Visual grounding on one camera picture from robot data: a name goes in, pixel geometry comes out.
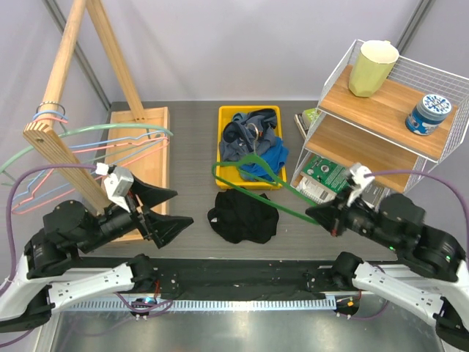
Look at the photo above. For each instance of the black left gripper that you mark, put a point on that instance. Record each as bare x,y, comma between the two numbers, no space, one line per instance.
163,227

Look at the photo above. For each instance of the dark green hanger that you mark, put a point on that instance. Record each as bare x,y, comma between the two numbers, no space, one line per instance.
253,158

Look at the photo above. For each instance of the dark navy tank top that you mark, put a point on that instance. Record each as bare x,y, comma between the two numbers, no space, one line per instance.
247,133

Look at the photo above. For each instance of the yellow plastic tray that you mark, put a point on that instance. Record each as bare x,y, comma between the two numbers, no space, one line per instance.
230,173

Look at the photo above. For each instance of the slotted metal rail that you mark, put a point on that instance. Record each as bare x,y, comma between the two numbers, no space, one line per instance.
110,304

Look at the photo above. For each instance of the green box on shelf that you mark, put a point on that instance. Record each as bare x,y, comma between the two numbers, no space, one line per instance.
307,120

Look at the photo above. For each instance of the pale green mug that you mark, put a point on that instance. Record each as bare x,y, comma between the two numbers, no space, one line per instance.
375,61

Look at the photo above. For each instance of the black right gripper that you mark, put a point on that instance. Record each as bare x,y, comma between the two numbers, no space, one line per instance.
330,215

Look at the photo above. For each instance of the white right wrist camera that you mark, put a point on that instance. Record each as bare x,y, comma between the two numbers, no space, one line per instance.
359,177

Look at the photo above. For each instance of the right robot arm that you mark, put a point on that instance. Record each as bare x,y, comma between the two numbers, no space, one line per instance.
435,285

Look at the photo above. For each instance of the white wire wooden shelf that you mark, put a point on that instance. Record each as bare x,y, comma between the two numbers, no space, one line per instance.
372,131

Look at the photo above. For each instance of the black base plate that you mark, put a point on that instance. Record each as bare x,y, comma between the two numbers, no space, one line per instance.
244,280

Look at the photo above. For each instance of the wooden clothes rack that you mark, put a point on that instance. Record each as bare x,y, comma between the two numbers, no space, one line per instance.
40,133

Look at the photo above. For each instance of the mint green hanger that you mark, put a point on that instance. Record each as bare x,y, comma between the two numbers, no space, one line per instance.
77,131

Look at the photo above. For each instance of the blue lidded jar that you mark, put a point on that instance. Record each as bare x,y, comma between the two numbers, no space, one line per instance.
428,114

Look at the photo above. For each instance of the black tank top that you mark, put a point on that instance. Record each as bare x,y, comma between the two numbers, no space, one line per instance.
237,217

